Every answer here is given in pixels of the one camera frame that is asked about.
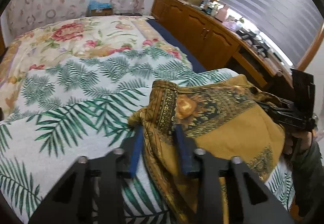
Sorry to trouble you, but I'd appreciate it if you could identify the mustard gold patterned garment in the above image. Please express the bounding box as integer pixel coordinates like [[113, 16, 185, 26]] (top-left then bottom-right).
[[128, 74, 285, 223]]

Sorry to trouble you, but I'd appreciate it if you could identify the person's right hand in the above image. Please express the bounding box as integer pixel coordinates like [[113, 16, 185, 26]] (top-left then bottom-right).
[[282, 131, 312, 155]]

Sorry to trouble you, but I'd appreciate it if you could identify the white green leaf blanket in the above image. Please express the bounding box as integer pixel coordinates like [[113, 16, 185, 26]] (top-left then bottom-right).
[[0, 46, 295, 224]]

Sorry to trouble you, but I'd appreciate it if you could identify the wooden sideboard cabinet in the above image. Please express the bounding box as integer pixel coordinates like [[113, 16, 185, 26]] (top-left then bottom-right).
[[151, 0, 292, 89]]

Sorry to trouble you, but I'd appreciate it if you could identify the navy blue mattress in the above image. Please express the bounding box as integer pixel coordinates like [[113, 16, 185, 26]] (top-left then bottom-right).
[[147, 19, 206, 73]]

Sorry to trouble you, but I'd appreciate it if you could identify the grey striped window blind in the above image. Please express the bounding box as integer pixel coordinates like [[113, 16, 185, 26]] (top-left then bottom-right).
[[220, 0, 323, 65]]

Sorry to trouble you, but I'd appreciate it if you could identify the pink container on cabinet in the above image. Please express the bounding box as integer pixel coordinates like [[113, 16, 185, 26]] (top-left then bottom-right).
[[215, 5, 230, 22]]

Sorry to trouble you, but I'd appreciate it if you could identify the floral pink cream quilt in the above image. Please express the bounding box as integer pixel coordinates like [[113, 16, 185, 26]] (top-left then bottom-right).
[[1, 16, 192, 116]]

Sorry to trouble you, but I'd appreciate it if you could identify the box with blue cloth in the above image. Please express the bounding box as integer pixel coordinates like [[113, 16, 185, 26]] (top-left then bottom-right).
[[87, 0, 113, 16]]

